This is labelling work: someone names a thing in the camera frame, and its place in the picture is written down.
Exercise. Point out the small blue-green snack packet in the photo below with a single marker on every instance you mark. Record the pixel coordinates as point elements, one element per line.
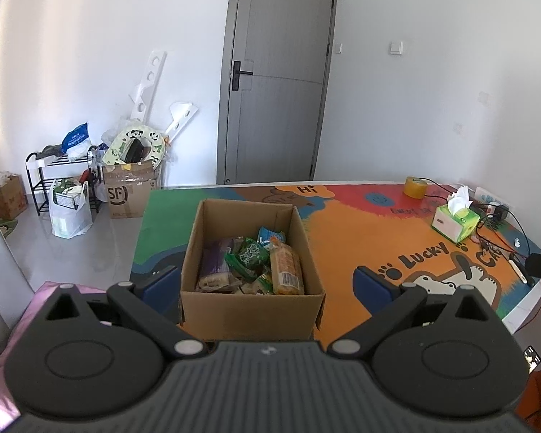
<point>263,282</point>

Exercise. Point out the clear brown snack bar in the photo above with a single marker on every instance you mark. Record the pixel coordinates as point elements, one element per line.
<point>218,284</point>

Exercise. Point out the black phone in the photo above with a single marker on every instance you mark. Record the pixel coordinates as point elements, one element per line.
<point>532,357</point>

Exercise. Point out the long purple snack packet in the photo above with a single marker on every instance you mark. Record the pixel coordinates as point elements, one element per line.
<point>214,261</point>

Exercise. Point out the bunch of keys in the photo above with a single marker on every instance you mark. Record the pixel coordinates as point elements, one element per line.
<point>489,249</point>

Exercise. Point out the white pen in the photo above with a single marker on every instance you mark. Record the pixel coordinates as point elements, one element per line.
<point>520,270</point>

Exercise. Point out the green snack packet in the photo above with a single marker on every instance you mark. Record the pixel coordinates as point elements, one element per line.
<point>250,255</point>

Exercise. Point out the short white foam board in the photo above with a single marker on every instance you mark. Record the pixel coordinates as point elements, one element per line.
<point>180,119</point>

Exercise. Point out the colourful cat table mat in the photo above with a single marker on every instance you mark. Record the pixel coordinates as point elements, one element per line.
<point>351,234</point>

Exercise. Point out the white light switch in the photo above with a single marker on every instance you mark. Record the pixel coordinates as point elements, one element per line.
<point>396,47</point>

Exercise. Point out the green floor mat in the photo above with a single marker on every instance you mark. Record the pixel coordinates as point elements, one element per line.
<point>6,228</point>

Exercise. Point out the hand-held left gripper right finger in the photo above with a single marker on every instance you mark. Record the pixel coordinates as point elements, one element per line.
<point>370,289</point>

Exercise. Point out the grey door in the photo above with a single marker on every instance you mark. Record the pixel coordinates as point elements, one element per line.
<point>279,72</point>

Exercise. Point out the brown tape roll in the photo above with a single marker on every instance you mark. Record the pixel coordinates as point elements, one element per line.
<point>414,187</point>

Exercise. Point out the tall white foam board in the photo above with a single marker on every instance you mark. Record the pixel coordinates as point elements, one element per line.
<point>148,81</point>

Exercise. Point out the black charger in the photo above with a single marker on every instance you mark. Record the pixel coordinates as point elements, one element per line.
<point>500,213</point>

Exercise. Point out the blue snack packet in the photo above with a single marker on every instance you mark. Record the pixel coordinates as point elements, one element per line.
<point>270,234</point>

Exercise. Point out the small cardboard box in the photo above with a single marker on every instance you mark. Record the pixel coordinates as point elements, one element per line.
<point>4,198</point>

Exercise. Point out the white plastic shopping bag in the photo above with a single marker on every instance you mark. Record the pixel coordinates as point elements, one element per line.
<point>70,216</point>

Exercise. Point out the black shoe rack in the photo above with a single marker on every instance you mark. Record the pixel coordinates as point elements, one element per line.
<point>38,176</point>

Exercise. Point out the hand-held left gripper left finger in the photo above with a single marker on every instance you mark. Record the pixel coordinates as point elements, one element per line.
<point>162,285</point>

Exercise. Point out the blue plastic bag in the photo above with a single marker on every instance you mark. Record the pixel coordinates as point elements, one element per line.
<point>75,139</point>

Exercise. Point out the white chair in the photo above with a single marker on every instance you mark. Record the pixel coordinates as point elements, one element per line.
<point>0,270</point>

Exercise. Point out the orange biscuit packet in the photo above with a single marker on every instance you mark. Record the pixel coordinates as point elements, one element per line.
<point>286,270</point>

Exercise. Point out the white power strip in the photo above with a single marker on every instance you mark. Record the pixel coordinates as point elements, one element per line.
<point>489,196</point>

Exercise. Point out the green tissue box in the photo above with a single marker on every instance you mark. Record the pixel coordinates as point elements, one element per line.
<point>455,223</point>

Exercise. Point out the printed brown cardboard box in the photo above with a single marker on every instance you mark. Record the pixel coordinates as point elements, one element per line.
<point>130,194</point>

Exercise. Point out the panda print toilet seat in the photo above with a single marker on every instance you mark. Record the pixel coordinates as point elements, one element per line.
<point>117,146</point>

